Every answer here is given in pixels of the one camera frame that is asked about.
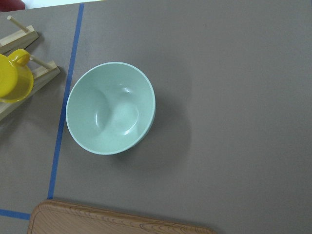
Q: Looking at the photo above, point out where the light green bowl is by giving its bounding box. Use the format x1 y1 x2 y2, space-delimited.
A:
66 62 156 155

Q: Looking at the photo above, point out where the yellow mug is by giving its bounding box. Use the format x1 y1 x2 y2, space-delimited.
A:
0 49 34 103

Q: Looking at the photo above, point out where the wooden cutting board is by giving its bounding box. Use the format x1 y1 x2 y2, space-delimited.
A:
27 199 215 234

